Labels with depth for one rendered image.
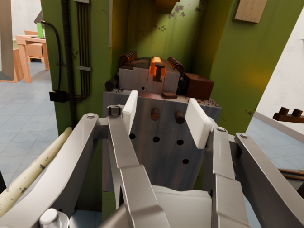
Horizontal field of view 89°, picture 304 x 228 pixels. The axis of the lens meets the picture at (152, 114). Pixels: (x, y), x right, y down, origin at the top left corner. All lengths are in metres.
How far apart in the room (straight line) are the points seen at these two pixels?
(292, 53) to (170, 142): 3.18
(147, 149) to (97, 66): 0.39
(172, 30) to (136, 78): 0.53
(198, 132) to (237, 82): 0.61
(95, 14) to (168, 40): 0.46
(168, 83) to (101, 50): 0.31
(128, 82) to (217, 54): 0.38
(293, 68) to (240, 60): 2.77
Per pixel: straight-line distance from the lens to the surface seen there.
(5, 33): 0.58
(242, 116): 0.84
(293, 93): 3.43
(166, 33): 1.00
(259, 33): 0.77
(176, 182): 0.70
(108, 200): 0.80
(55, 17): 0.75
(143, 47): 1.00
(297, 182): 0.82
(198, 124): 0.16
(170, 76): 0.53
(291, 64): 3.53
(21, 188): 0.63
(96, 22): 0.69
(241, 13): 0.71
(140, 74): 0.53
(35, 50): 6.26
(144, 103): 0.49
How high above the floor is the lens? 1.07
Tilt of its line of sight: 25 degrees down
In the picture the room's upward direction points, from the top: 9 degrees clockwise
